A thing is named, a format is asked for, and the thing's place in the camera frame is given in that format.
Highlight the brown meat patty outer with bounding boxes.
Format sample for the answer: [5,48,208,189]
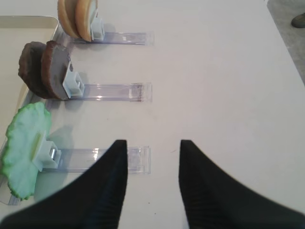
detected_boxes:
[41,41,73,100]

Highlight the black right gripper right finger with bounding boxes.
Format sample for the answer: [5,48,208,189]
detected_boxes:
[179,140,305,229]

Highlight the bread bun slice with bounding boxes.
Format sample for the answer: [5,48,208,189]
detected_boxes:
[57,0,81,39]
[75,0,98,42]

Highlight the bread bun slice inner right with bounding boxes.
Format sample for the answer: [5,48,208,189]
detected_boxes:
[57,0,81,39]

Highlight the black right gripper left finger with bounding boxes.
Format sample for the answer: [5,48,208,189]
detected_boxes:
[0,140,128,229]

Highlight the clear rail right bun holder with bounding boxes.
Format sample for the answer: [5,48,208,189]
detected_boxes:
[71,18,154,46]

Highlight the shoe on floor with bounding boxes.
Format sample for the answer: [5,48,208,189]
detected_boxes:
[291,13,305,28]

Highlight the brown meat patty inner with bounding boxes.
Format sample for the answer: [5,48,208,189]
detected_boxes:
[18,42,51,99]

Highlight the green lettuce leaf standing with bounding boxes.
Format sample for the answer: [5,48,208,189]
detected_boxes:
[0,102,51,200]

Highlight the brown meat patty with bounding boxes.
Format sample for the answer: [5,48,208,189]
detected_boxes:
[41,41,73,100]
[18,42,51,99]

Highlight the clear rail patty holder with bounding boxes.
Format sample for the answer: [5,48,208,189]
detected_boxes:
[62,62,153,102]

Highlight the bread bun slice outer right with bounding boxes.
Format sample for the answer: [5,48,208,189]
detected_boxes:
[75,0,98,42]

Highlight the clear rail lettuce holder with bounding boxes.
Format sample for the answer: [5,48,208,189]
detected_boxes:
[30,132,151,174]

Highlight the white metal tray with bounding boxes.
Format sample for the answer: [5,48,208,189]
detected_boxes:
[0,16,58,151]

